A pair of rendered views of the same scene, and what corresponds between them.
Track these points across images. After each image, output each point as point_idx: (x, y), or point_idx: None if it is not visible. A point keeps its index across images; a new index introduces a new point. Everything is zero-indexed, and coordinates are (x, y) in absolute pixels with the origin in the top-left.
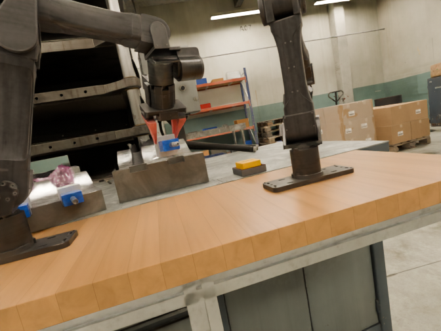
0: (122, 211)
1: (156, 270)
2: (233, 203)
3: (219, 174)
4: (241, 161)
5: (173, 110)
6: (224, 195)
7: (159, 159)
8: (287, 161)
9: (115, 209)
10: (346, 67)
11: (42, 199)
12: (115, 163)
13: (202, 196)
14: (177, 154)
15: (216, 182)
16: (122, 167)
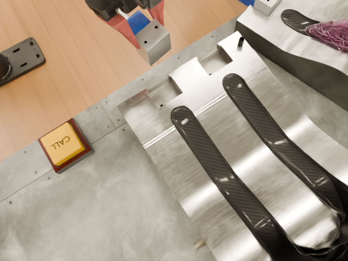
0: (200, 26)
1: None
2: (72, 21)
3: (121, 165)
4: (71, 148)
5: None
6: (86, 47)
7: (197, 95)
8: (7, 196)
9: (218, 33)
10: None
11: (316, 1)
12: (240, 37)
13: (113, 51)
14: (209, 191)
15: (110, 104)
16: (248, 63)
